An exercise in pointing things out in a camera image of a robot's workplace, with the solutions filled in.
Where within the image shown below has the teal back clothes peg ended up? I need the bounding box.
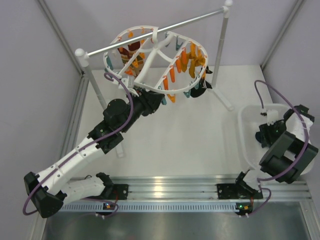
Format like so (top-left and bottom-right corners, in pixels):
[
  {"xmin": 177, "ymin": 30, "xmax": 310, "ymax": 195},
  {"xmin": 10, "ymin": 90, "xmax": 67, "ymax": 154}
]
[{"xmin": 175, "ymin": 36, "xmax": 184, "ymax": 51}]

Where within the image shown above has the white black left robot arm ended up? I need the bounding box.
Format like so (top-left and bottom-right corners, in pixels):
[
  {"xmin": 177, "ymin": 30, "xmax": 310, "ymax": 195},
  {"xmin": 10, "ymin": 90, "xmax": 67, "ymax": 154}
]
[{"xmin": 23, "ymin": 89, "xmax": 165, "ymax": 219}]

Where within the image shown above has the slotted grey cable duct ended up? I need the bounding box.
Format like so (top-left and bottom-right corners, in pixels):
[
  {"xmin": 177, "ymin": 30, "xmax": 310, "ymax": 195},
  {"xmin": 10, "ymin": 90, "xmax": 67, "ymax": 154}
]
[{"xmin": 51, "ymin": 202, "xmax": 295, "ymax": 214}]

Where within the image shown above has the maroon striped sock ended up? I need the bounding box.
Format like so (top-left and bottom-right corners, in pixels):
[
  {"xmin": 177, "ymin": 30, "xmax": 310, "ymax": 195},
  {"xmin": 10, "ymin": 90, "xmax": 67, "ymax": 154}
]
[{"xmin": 117, "ymin": 41, "xmax": 145, "ymax": 77}]

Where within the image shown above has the mustard yellow sock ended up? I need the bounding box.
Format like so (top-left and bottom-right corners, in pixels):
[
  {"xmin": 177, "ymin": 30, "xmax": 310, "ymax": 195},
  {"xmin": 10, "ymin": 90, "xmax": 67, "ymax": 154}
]
[{"xmin": 187, "ymin": 42, "xmax": 208, "ymax": 79}]

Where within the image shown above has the orange inner peg row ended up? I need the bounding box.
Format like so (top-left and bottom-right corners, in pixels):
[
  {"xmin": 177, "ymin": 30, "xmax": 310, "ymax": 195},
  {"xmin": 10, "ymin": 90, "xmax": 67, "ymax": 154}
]
[{"xmin": 161, "ymin": 47, "xmax": 188, "ymax": 92}]

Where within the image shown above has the white plastic basket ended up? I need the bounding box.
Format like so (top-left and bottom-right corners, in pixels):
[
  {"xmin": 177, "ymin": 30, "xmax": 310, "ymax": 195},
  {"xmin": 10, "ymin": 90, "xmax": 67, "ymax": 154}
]
[{"xmin": 237, "ymin": 103, "xmax": 315, "ymax": 175}]

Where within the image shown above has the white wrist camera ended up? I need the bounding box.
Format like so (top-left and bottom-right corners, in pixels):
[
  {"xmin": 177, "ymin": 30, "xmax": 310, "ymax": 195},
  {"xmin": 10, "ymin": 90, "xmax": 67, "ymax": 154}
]
[
  {"xmin": 118, "ymin": 76, "xmax": 137, "ymax": 95},
  {"xmin": 260, "ymin": 108, "xmax": 280, "ymax": 126}
]

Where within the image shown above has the teal front clothes peg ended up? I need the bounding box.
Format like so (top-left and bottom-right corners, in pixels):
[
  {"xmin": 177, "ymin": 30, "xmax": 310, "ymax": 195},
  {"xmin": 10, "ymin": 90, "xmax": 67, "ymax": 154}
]
[{"xmin": 161, "ymin": 97, "xmax": 167, "ymax": 106}]

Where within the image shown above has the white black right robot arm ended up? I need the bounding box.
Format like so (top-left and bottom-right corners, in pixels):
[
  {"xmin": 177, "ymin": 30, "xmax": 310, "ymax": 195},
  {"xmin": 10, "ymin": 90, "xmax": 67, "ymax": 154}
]
[{"xmin": 233, "ymin": 103, "xmax": 319, "ymax": 199}]

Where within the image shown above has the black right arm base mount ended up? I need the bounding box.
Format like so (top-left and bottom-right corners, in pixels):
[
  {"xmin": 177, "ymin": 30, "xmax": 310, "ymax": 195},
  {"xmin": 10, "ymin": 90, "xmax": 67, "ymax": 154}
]
[{"xmin": 216, "ymin": 171, "xmax": 263, "ymax": 200}]

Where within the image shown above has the black white patterned sock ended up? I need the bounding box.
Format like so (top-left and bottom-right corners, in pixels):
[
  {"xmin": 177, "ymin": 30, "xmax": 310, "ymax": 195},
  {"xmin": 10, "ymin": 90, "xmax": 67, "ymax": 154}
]
[{"xmin": 199, "ymin": 66, "xmax": 213, "ymax": 90}]

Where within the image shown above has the orange front clothes peg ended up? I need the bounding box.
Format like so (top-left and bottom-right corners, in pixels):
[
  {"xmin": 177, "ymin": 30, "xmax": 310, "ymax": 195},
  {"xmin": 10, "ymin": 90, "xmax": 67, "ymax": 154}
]
[{"xmin": 167, "ymin": 94, "xmax": 176, "ymax": 103}]

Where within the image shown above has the white round sock hanger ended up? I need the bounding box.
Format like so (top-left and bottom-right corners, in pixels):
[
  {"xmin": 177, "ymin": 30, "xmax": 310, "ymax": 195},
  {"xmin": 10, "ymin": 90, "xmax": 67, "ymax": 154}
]
[{"xmin": 103, "ymin": 25, "xmax": 209, "ymax": 95}]

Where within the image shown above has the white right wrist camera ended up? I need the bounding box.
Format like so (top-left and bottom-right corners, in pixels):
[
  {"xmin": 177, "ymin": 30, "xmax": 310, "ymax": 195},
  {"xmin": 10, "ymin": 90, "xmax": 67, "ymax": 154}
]
[{"xmin": 260, "ymin": 108, "xmax": 280, "ymax": 126}]

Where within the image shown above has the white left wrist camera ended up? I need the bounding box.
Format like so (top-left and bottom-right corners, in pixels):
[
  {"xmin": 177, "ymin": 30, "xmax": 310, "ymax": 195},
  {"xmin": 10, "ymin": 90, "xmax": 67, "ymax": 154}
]
[{"xmin": 118, "ymin": 76, "xmax": 137, "ymax": 95}]

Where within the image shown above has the teal right clothes peg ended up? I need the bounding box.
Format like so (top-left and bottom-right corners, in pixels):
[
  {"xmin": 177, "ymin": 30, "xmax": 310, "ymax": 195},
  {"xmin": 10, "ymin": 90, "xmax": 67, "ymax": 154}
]
[{"xmin": 183, "ymin": 90, "xmax": 191, "ymax": 98}]

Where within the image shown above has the dark navy sock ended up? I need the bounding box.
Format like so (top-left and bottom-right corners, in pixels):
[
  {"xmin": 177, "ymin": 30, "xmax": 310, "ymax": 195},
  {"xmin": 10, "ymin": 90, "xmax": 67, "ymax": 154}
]
[
  {"xmin": 190, "ymin": 80, "xmax": 207, "ymax": 98},
  {"xmin": 255, "ymin": 131, "xmax": 264, "ymax": 145}
]

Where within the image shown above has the teal clothes peg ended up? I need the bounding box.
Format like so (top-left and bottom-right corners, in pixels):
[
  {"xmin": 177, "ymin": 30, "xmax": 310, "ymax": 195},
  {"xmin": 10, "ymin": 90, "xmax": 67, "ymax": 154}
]
[
  {"xmin": 161, "ymin": 97, "xmax": 167, "ymax": 106},
  {"xmin": 104, "ymin": 55, "xmax": 114, "ymax": 72},
  {"xmin": 183, "ymin": 90, "xmax": 191, "ymax": 98},
  {"xmin": 175, "ymin": 36, "xmax": 184, "ymax": 51}
]

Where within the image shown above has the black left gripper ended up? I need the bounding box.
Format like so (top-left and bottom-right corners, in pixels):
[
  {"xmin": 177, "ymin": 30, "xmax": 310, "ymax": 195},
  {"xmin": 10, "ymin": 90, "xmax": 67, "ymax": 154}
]
[{"xmin": 120, "ymin": 87, "xmax": 164, "ymax": 133}]

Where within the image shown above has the teal left clothes peg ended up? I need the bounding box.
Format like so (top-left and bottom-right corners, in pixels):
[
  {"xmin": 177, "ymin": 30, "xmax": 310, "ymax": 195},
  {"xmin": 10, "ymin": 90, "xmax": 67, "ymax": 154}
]
[{"xmin": 104, "ymin": 55, "xmax": 114, "ymax": 72}]

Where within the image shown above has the white metal drying rack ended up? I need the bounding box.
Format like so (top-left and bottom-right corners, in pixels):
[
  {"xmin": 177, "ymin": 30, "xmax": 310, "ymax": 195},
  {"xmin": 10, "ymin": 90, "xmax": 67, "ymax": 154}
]
[{"xmin": 74, "ymin": 0, "xmax": 233, "ymax": 158}]

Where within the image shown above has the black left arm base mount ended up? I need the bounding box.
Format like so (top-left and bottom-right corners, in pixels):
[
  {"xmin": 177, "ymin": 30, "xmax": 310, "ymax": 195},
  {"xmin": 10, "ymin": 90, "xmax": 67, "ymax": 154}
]
[{"xmin": 96, "ymin": 172, "xmax": 129, "ymax": 200}]

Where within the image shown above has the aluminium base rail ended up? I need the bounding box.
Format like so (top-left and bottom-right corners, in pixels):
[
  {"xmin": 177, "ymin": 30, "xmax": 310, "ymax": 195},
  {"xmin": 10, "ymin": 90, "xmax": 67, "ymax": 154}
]
[{"xmin": 111, "ymin": 174, "xmax": 312, "ymax": 202}]

